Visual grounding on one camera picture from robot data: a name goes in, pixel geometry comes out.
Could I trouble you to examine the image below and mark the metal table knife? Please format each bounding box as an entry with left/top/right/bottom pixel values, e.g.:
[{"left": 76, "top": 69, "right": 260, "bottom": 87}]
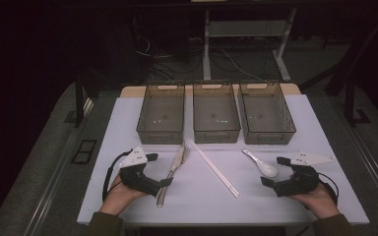
[{"left": 156, "top": 141, "right": 186, "bottom": 208}]

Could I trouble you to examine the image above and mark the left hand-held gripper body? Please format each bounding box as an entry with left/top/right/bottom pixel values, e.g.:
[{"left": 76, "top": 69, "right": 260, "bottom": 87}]
[{"left": 118, "top": 146, "right": 161, "bottom": 198}]

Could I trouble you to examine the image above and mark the person's left hand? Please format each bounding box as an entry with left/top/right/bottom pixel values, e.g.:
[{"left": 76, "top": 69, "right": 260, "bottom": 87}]
[{"left": 99, "top": 175, "right": 148, "bottom": 216}]

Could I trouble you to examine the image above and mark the black floor cable bundle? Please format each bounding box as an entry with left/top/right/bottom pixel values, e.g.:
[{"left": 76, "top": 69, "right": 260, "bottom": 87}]
[{"left": 135, "top": 33, "right": 205, "bottom": 83}]

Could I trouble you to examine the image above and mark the person's right hand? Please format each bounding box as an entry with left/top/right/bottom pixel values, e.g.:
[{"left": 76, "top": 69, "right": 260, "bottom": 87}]
[{"left": 288, "top": 181, "right": 342, "bottom": 220}]

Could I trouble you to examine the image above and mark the metal fork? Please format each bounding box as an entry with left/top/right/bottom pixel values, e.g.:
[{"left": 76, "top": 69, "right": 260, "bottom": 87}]
[{"left": 166, "top": 146, "right": 192, "bottom": 181}]

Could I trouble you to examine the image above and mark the white ceramic spoon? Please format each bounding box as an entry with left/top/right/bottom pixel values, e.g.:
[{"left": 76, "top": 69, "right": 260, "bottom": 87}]
[{"left": 241, "top": 148, "right": 280, "bottom": 179}]

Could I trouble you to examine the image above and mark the white metal stand frame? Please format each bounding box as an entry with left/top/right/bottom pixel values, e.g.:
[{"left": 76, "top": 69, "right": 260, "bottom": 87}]
[{"left": 202, "top": 8, "right": 298, "bottom": 83}]

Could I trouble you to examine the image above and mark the black metal stand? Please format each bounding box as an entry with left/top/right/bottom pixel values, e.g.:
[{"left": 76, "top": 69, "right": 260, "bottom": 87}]
[
  {"left": 299, "top": 9, "right": 378, "bottom": 129},
  {"left": 63, "top": 70, "right": 100, "bottom": 129}
]

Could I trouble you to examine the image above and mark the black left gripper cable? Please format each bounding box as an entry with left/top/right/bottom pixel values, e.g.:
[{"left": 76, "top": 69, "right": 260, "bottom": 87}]
[{"left": 101, "top": 148, "right": 134, "bottom": 203}]

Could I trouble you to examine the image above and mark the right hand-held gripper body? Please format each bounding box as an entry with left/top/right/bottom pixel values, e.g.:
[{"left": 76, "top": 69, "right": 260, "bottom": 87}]
[{"left": 274, "top": 149, "right": 337, "bottom": 199}]

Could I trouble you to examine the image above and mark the white table mat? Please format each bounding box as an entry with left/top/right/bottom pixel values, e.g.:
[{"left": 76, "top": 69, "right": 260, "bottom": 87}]
[{"left": 77, "top": 93, "right": 370, "bottom": 227}]

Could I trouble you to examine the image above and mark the transparent brown plastic bin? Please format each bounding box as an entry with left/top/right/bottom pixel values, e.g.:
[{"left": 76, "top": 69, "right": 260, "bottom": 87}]
[
  {"left": 136, "top": 82, "right": 186, "bottom": 146},
  {"left": 237, "top": 80, "right": 297, "bottom": 146},
  {"left": 192, "top": 81, "right": 242, "bottom": 145}
]

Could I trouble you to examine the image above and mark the metal floor rail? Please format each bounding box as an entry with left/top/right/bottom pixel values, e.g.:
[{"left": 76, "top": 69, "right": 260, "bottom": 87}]
[
  {"left": 23, "top": 97, "right": 95, "bottom": 236},
  {"left": 333, "top": 97, "right": 378, "bottom": 212}
]

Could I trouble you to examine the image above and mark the black floor frame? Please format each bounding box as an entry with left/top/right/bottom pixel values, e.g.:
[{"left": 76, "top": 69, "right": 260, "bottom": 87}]
[{"left": 71, "top": 139, "right": 98, "bottom": 165}]

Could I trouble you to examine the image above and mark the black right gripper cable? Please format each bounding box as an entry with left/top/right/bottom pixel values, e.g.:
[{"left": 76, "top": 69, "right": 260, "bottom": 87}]
[{"left": 318, "top": 171, "right": 340, "bottom": 207}]

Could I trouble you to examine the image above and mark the white floor cable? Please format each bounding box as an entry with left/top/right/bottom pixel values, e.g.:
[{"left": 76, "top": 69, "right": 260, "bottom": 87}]
[{"left": 220, "top": 48, "right": 268, "bottom": 83}]

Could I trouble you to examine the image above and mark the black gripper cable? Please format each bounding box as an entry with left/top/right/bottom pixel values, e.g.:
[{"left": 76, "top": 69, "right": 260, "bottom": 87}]
[
  {"left": 101, "top": 148, "right": 134, "bottom": 203},
  {"left": 318, "top": 171, "right": 340, "bottom": 207}
]

